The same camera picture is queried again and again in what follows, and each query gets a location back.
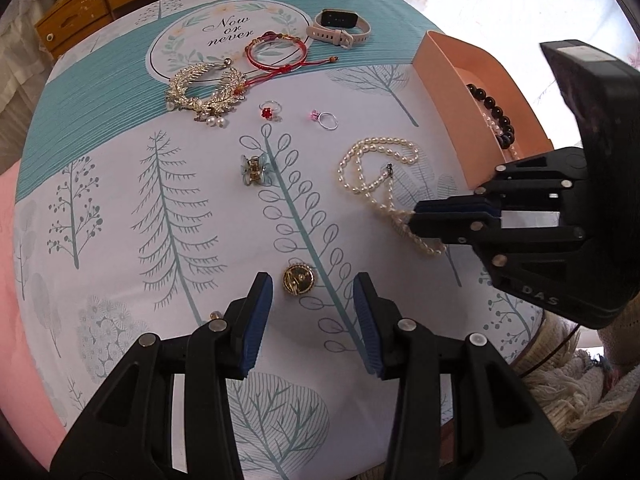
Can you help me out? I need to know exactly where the pink gem ring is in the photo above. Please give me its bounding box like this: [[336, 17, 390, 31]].
[[306, 109, 339, 132]]

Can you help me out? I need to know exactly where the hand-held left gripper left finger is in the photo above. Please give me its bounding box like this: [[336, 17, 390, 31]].
[[50, 271, 274, 480]]

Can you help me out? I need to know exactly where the round gold brooch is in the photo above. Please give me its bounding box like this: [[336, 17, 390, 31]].
[[282, 262, 316, 293]]

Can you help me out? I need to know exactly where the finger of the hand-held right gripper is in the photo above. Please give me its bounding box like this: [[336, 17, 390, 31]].
[[414, 145, 592, 217], [410, 212, 587, 273]]

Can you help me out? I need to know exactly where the cream woven cloth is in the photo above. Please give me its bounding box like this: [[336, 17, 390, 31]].
[[515, 310, 640, 441]]

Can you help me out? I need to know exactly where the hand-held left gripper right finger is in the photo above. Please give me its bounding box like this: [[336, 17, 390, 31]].
[[352, 272, 577, 480]]

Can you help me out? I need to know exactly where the pink storage box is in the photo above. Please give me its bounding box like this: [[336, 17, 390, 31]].
[[411, 30, 553, 196]]

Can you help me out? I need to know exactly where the red cord bracelet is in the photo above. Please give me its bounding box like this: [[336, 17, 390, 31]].
[[220, 31, 341, 96]]

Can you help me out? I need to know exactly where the white leaf print curtain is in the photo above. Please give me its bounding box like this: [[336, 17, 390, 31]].
[[370, 0, 640, 151]]

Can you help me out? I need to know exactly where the pink strap smart watch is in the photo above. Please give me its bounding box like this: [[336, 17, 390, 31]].
[[306, 8, 373, 50]]

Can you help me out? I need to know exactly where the pink bedding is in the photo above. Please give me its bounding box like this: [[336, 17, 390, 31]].
[[0, 160, 68, 461]]

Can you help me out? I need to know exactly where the black bead bracelet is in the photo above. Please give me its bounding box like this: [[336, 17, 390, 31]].
[[467, 84, 518, 161]]

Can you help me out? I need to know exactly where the gold leaf hair ornament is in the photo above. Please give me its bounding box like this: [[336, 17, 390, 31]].
[[165, 58, 247, 130]]

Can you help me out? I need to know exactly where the wooden drawer cabinet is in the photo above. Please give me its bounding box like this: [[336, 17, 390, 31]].
[[35, 0, 371, 58]]

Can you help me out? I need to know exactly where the blue hair claw clip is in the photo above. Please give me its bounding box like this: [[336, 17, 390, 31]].
[[239, 152, 273, 187]]

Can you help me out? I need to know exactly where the white pearl necklace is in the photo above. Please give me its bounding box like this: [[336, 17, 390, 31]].
[[337, 136, 447, 257]]

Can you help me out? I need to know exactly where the tree print tablecloth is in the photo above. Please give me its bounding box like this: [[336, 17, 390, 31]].
[[12, 0, 546, 480]]

